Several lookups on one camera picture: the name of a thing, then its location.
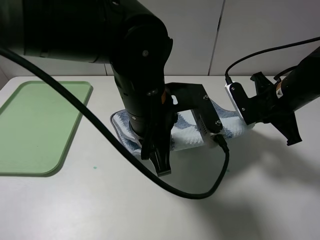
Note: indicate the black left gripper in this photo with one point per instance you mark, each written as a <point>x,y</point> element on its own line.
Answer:
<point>150,108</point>

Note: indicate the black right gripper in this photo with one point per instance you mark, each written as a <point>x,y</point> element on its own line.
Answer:
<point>265,107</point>

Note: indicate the blue white striped towel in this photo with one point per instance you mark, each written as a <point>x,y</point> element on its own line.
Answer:
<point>184,134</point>

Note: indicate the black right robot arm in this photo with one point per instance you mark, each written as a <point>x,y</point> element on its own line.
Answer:
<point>302,85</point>

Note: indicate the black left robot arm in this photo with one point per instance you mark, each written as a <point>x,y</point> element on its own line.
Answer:
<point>122,33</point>

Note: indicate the green plastic tray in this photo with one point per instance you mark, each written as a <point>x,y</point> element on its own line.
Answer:
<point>37,127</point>

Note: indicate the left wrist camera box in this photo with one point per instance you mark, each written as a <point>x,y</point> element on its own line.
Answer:
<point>193,97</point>

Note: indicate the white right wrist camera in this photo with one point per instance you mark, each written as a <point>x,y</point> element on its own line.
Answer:
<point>241,102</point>

